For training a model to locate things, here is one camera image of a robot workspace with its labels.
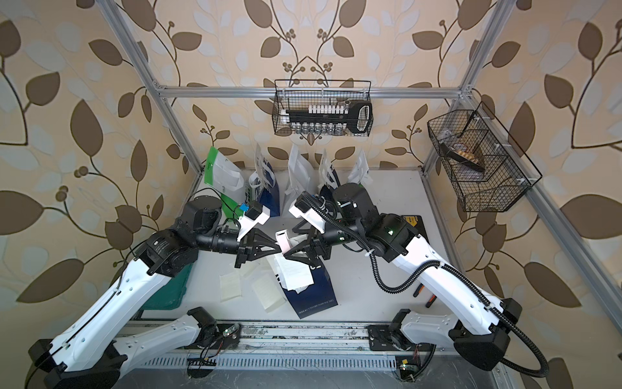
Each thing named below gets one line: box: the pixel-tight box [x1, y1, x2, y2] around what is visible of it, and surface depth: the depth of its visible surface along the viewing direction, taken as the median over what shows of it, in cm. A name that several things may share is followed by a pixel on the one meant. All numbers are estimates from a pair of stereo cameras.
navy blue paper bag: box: [283, 257, 339, 320], surface depth 66 cm
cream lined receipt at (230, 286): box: [218, 273, 243, 303], surface depth 87 cm
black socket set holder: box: [285, 100, 374, 134], surface depth 86 cm
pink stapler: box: [275, 229, 292, 255], surface depth 56 cm
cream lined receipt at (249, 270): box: [240, 262, 259, 279], surface depth 90 cm
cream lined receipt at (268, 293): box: [251, 273, 287, 313], surface depth 85 cm
